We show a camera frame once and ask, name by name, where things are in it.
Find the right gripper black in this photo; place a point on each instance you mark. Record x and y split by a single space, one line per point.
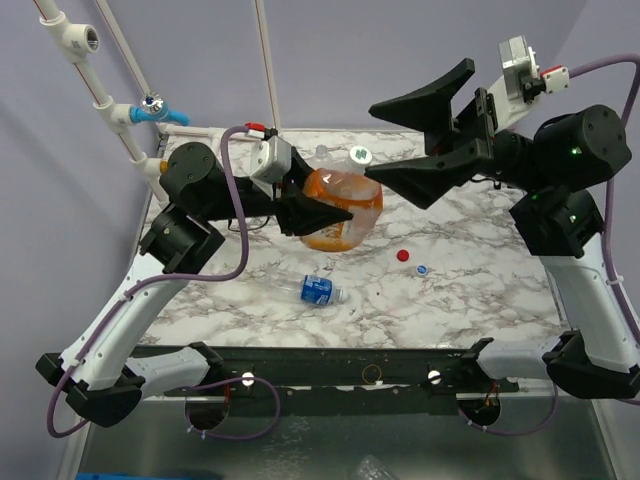
476 130

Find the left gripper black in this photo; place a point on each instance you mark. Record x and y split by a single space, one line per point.
294 209

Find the clear bottle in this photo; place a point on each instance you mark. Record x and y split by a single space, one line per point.
322 153

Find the orange plastic jar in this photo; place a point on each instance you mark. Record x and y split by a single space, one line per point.
344 187

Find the blue label water bottle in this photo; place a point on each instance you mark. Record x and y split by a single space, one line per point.
309 289

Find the red bottle cap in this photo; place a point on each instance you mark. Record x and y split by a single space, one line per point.
403 255

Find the blue white bottle cap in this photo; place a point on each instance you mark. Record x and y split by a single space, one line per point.
422 270

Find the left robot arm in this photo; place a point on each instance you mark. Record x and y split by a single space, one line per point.
200 236

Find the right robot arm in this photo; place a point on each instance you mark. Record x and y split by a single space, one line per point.
558 219

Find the blue faucet valve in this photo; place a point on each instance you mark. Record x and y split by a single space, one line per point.
153 108

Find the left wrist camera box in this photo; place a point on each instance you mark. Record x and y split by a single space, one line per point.
270 160

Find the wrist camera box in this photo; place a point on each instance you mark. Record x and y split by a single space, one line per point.
518 90
270 160

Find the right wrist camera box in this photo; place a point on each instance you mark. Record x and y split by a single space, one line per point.
518 90

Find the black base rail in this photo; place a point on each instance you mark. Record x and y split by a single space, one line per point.
347 382

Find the white pvc pipe frame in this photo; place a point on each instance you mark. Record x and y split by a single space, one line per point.
208 59

